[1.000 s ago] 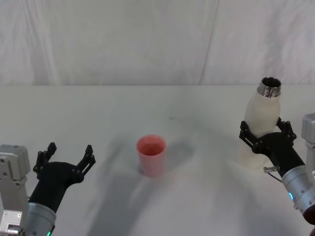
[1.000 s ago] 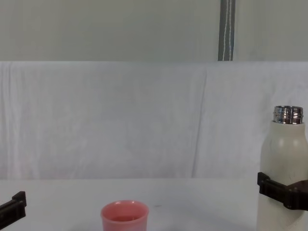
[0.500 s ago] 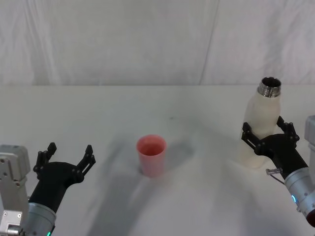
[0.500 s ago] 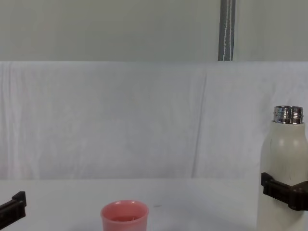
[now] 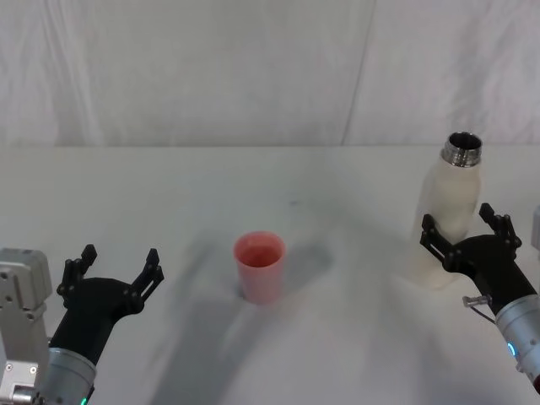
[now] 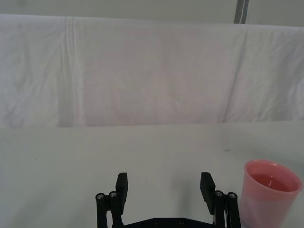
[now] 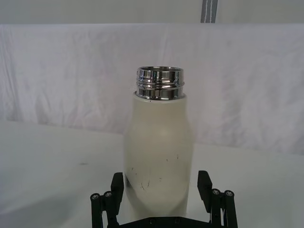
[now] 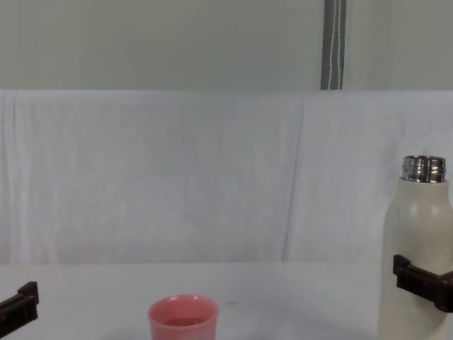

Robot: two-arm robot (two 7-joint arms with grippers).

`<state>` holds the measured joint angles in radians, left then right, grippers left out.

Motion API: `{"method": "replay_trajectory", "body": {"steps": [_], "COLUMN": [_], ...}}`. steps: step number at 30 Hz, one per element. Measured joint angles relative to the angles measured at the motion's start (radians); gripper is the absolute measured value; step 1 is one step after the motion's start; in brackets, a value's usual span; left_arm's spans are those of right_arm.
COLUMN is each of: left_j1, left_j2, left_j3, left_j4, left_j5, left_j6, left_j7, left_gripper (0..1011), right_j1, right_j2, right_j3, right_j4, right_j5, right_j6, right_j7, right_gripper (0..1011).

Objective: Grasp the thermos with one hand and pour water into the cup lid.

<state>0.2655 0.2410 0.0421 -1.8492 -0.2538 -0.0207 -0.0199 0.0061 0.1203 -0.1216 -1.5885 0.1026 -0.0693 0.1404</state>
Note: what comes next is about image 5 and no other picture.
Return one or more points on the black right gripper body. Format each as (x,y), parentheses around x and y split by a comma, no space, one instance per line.
(493,266)

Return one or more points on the white wrinkled backdrop cloth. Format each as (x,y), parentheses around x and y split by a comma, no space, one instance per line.
(211,71)

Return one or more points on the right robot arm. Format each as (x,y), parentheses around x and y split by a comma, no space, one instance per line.
(521,333)

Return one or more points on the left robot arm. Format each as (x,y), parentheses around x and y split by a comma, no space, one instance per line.
(25,320)

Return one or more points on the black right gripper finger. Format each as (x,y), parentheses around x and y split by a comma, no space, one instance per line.
(504,230)
(436,244)

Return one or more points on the white table cloth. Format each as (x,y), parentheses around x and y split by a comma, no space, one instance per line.
(295,346)

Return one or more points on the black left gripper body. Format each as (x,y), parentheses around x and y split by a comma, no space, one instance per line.
(95,308)

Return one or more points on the cream vacuum bottle steel neck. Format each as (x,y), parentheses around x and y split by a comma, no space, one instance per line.
(451,190)

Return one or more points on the pink plastic cup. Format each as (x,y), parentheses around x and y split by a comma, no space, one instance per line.
(259,270)

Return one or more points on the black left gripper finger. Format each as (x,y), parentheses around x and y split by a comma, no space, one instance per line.
(69,276)
(145,284)

